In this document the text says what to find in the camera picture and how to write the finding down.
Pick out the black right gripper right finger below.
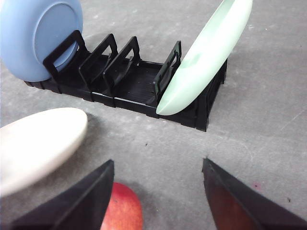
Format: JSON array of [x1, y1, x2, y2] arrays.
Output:
[[202, 158, 307, 230]]

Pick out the red pomegranate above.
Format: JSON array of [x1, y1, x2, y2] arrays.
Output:
[[100, 182, 143, 230]]

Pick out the white plate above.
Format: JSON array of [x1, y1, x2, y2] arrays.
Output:
[[0, 108, 88, 189]]

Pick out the light green plate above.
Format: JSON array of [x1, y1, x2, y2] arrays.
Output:
[[156, 0, 253, 115]]

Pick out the blue plate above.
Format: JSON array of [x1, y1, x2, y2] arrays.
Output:
[[0, 0, 83, 82]]

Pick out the black plastic dish rack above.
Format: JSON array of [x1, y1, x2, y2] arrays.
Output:
[[24, 30, 227, 131]]

